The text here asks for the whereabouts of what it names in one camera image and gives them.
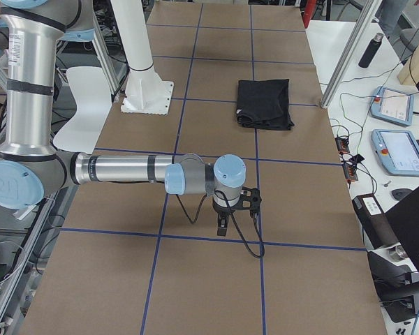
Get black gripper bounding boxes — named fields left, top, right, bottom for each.
left=212, top=202, right=235, bottom=237

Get black printed t-shirt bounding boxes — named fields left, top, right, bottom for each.
left=236, top=79, right=294, bottom=131

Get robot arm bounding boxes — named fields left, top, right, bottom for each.
left=0, top=1, right=247, bottom=236

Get black computer mouse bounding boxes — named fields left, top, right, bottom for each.
left=390, top=188, right=412, bottom=201

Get near teach pendant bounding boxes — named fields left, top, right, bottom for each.
left=371, top=129, right=419, bottom=177

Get teach pendant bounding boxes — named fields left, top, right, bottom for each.
left=370, top=86, right=414, bottom=126
left=371, top=129, right=419, bottom=177

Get black monitor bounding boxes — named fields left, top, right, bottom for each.
left=385, top=187, right=419, bottom=271

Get far teach pendant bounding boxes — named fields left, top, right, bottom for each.
left=370, top=86, right=414, bottom=126

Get black water bottle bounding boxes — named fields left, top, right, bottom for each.
left=358, top=33, right=384, bottom=68

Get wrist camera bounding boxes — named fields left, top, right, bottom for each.
left=236, top=186, right=262, bottom=219

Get white camera post base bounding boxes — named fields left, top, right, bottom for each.
left=111, top=0, right=174, bottom=115

